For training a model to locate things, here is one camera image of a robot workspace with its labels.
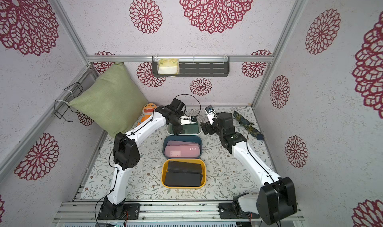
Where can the dark wall shelf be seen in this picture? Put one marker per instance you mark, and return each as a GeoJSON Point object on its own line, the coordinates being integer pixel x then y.
{"type": "Point", "coordinates": [195, 69]}

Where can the yellow storage box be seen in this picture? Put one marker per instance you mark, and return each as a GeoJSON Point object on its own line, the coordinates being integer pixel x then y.
{"type": "Point", "coordinates": [165, 171]}

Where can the teal storage box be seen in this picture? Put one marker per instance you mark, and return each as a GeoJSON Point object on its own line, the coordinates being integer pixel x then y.
{"type": "Point", "coordinates": [186, 138]}

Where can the green square pillow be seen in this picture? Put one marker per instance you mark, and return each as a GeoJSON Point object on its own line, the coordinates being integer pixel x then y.
{"type": "Point", "coordinates": [114, 101]}

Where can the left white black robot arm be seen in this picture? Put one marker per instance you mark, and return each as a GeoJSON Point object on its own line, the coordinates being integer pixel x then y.
{"type": "Point", "coordinates": [126, 154]}

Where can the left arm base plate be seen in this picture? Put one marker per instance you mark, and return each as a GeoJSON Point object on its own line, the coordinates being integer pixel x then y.
{"type": "Point", "coordinates": [123, 211]}

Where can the folded dark floral umbrella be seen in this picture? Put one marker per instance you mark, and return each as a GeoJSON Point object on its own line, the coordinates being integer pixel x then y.
{"type": "Point", "coordinates": [249, 126]}

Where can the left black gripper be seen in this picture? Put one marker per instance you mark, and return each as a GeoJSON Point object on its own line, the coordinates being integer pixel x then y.
{"type": "Point", "coordinates": [176, 128]}

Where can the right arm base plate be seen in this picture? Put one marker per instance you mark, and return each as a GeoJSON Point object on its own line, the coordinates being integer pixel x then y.
{"type": "Point", "coordinates": [233, 211]}

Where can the black pencil case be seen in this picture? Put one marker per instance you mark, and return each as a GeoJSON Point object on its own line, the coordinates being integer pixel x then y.
{"type": "Point", "coordinates": [174, 179]}
{"type": "Point", "coordinates": [184, 167]}

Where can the white storage box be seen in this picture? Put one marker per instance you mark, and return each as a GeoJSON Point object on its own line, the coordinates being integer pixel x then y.
{"type": "Point", "coordinates": [199, 132]}

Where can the orange shark plush toy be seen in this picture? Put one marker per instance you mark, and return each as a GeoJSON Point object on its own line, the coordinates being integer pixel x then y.
{"type": "Point", "coordinates": [147, 111]}

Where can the black wire wall rack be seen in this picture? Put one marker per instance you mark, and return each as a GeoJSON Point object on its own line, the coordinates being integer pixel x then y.
{"type": "Point", "coordinates": [61, 106]}

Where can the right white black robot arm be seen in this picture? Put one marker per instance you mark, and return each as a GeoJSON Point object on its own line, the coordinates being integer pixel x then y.
{"type": "Point", "coordinates": [276, 199]}

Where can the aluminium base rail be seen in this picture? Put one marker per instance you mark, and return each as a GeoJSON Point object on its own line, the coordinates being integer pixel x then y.
{"type": "Point", "coordinates": [149, 211]}

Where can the yellow white sponge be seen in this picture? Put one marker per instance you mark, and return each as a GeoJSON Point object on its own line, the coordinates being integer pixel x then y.
{"type": "Point", "coordinates": [168, 67]}

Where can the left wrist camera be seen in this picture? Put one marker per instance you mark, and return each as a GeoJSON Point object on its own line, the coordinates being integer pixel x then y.
{"type": "Point", "coordinates": [185, 120]}

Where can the pink pencil case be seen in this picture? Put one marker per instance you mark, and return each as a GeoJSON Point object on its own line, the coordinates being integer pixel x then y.
{"type": "Point", "coordinates": [182, 151]}
{"type": "Point", "coordinates": [179, 143]}

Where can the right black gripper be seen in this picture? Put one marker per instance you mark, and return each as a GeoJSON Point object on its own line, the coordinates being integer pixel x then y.
{"type": "Point", "coordinates": [209, 127]}

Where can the green pencil case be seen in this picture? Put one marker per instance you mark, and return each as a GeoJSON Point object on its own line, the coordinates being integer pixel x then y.
{"type": "Point", "coordinates": [191, 127]}

